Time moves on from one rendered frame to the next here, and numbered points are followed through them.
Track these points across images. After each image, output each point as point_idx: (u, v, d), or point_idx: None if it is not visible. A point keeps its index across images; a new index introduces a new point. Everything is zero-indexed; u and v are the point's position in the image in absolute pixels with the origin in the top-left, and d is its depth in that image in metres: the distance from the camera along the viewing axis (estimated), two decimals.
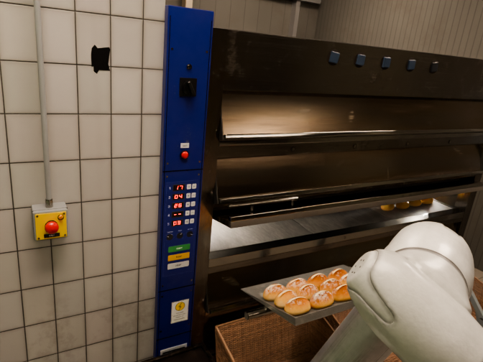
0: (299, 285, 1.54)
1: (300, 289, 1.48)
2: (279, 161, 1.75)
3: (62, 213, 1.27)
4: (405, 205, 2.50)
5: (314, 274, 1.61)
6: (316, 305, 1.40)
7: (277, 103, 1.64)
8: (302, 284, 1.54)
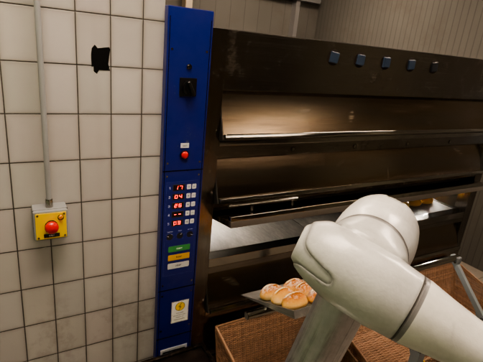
0: (295, 284, 1.56)
1: (297, 286, 1.50)
2: (279, 161, 1.75)
3: (62, 213, 1.27)
4: None
5: None
6: (313, 299, 1.42)
7: (277, 103, 1.64)
8: (298, 283, 1.56)
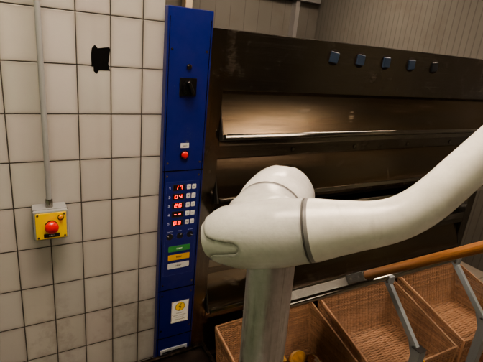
0: None
1: None
2: (279, 161, 1.75)
3: (62, 213, 1.27)
4: None
5: None
6: None
7: (277, 103, 1.64)
8: None
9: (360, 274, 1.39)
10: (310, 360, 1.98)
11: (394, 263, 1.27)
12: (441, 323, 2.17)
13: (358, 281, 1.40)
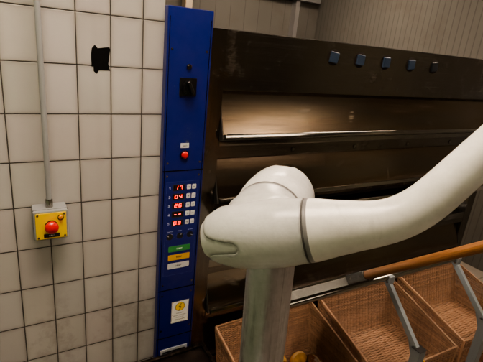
0: None
1: None
2: (279, 161, 1.75)
3: (62, 213, 1.27)
4: None
5: None
6: None
7: (277, 103, 1.64)
8: None
9: (360, 273, 1.39)
10: (310, 360, 1.98)
11: (394, 263, 1.27)
12: (441, 323, 2.17)
13: (358, 281, 1.40)
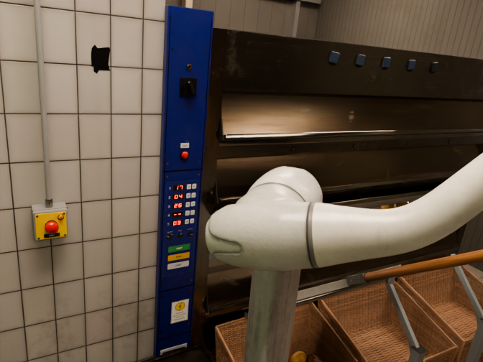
0: None
1: None
2: (279, 161, 1.75)
3: (62, 213, 1.27)
4: (405, 205, 2.50)
5: None
6: None
7: (277, 103, 1.64)
8: None
9: (361, 276, 1.39)
10: (310, 360, 1.98)
11: (395, 267, 1.27)
12: (441, 323, 2.17)
13: (359, 284, 1.40)
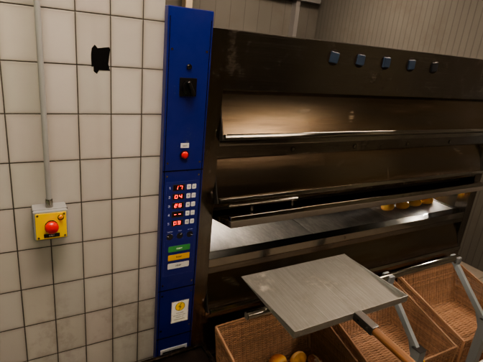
0: None
1: None
2: (279, 161, 1.75)
3: (62, 213, 1.27)
4: (405, 205, 2.50)
5: None
6: None
7: (277, 103, 1.64)
8: None
9: (369, 327, 1.37)
10: (310, 360, 1.98)
11: (407, 358, 1.25)
12: (441, 323, 2.17)
13: (363, 329, 1.40)
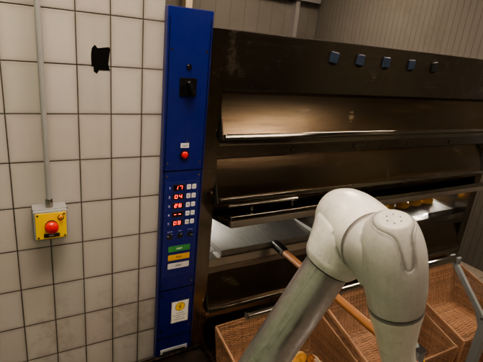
0: None
1: None
2: (279, 161, 1.75)
3: (62, 213, 1.27)
4: (405, 205, 2.50)
5: None
6: None
7: (277, 103, 1.64)
8: None
9: (280, 250, 1.80)
10: (310, 360, 1.98)
11: None
12: (441, 323, 2.17)
13: (277, 252, 1.83)
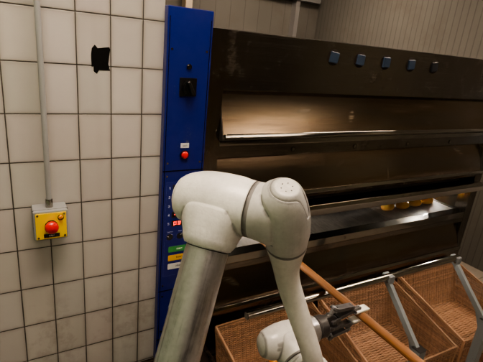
0: None
1: None
2: (279, 161, 1.75)
3: (62, 213, 1.27)
4: (405, 205, 2.50)
5: None
6: None
7: (277, 103, 1.64)
8: None
9: None
10: None
11: None
12: (441, 323, 2.17)
13: None
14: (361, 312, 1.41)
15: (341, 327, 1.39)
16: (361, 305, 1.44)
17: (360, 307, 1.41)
